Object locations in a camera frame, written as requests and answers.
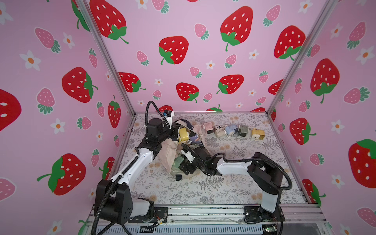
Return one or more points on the grey green pencil sharpener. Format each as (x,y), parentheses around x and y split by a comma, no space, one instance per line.
(243,130)

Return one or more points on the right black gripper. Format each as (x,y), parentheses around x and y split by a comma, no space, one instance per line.
(187,167)

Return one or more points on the yellow pencil sharpener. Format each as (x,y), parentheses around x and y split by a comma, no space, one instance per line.
(257,134)
(184,135)

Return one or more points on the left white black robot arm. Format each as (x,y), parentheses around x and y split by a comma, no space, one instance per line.
(114,202)

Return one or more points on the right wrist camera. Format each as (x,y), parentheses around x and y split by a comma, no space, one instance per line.
(188,155)

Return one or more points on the pink pencil sharpener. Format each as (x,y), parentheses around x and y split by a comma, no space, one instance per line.
(208,126)

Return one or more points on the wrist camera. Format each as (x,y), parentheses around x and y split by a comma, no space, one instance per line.
(157,126)
(188,155)

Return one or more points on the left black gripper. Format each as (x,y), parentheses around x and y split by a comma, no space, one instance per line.
(173,129)

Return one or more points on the cream canvas tote bag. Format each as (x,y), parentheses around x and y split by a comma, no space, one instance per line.
(172,149)

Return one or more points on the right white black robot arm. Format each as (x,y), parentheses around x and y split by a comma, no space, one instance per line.
(267,174)

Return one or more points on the purple pencil sharpener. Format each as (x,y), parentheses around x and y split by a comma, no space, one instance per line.
(195,138)

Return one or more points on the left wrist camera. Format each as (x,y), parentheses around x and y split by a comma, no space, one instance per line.
(157,126)

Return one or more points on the light blue pencil sharpener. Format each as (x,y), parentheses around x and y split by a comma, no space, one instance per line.
(231,129)

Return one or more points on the mint green pencil sharpener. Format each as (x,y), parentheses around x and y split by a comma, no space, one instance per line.
(177,162)

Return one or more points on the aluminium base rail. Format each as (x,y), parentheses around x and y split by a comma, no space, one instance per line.
(299,219)

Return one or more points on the cream white pencil sharpener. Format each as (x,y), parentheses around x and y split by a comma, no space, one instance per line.
(219,131)

